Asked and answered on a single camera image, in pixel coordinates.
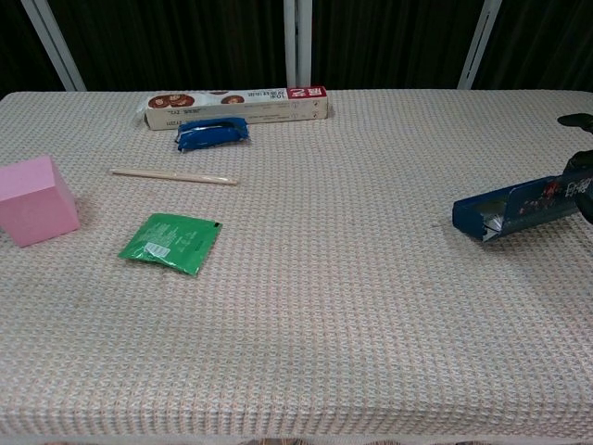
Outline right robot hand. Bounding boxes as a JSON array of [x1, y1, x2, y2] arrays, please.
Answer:
[[557, 112, 593, 219]]

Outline blue eyeglasses case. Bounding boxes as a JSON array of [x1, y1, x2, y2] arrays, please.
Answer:
[[451, 169, 593, 243]]

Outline long white baking paper box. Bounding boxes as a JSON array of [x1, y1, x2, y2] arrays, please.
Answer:
[[143, 85, 330, 132]]

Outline pink cube block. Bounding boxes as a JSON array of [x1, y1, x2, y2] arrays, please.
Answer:
[[0, 155, 82, 248]]

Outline beige woven tablecloth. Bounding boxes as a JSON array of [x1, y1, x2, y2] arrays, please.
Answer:
[[0, 89, 593, 441]]

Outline blue plastic packet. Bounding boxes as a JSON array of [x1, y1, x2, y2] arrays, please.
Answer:
[[174, 116, 251, 154]]

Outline wooden chopsticks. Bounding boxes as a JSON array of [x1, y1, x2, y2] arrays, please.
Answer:
[[109, 168, 240, 187]]

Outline black curtain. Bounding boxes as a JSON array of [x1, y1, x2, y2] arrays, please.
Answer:
[[0, 0, 593, 96]]

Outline green foil packet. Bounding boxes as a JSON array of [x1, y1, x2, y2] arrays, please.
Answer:
[[117, 212, 224, 277]]

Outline white metal frame post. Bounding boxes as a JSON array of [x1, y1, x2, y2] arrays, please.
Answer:
[[457, 0, 503, 90], [20, 0, 87, 92], [283, 0, 312, 89]]

